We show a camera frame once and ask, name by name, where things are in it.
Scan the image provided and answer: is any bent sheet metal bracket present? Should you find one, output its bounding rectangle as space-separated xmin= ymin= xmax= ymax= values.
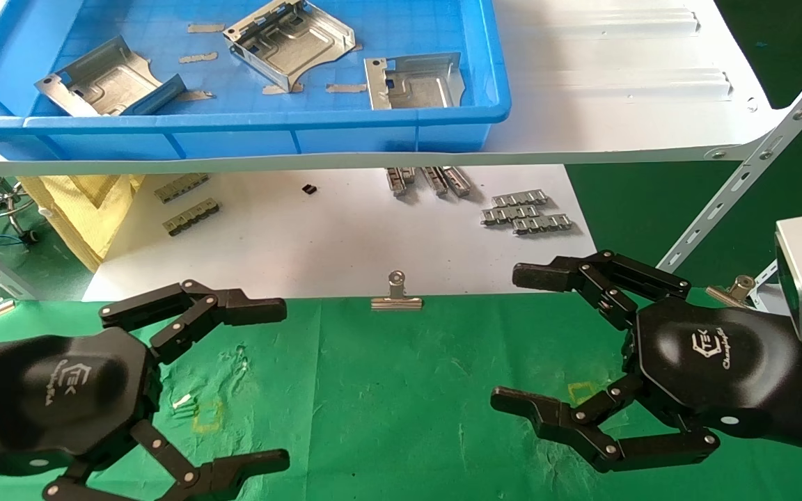
xmin=223 ymin=0 xmax=356 ymax=93
xmin=364 ymin=52 xmax=466 ymax=111
xmin=34 ymin=36 xmax=187 ymax=118

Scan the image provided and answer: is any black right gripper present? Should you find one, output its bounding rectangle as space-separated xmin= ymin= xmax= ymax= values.
xmin=490 ymin=250 xmax=802 ymax=474

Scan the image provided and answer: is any blue plastic bin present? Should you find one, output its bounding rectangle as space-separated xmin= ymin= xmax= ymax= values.
xmin=0 ymin=0 xmax=512 ymax=159

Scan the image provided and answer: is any green table cloth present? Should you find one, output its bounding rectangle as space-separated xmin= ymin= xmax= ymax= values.
xmin=0 ymin=289 xmax=802 ymax=501

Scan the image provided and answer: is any grey metal connector strip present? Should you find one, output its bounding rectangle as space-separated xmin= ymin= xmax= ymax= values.
xmin=164 ymin=198 xmax=221 ymax=237
xmin=386 ymin=167 xmax=417 ymax=197
xmin=420 ymin=166 xmax=448 ymax=196
xmin=511 ymin=214 xmax=574 ymax=235
xmin=155 ymin=173 xmax=210 ymax=204
xmin=481 ymin=204 xmax=541 ymax=226
xmin=441 ymin=166 xmax=473 ymax=197
xmin=492 ymin=189 xmax=549 ymax=207

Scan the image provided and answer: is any white metal shelf board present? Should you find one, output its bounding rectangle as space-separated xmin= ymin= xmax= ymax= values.
xmin=0 ymin=0 xmax=788 ymax=177

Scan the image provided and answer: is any yellow cloth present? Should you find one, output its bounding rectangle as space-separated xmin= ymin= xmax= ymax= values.
xmin=17 ymin=174 xmax=146 ymax=272

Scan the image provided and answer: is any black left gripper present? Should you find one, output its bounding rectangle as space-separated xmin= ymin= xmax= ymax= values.
xmin=0 ymin=280 xmax=291 ymax=501

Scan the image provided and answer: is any white paper sheet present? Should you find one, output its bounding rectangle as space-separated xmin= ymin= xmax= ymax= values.
xmin=82 ymin=165 xmax=598 ymax=301

